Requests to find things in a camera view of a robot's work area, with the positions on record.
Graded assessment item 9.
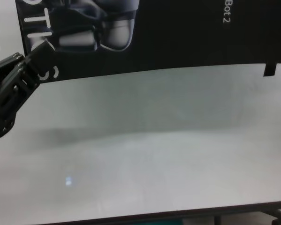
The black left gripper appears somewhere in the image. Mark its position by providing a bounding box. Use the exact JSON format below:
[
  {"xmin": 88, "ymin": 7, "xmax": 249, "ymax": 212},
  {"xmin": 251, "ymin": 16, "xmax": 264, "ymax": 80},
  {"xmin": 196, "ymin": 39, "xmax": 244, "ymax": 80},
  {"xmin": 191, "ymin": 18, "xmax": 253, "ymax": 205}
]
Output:
[{"xmin": 0, "ymin": 43, "xmax": 59, "ymax": 140}]

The black robot poster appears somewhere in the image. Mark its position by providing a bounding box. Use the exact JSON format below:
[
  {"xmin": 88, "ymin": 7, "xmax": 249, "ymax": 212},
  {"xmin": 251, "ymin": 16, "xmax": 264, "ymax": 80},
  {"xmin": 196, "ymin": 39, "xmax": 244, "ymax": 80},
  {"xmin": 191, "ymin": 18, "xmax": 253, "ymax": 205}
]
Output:
[{"xmin": 15, "ymin": 0, "xmax": 281, "ymax": 84}]

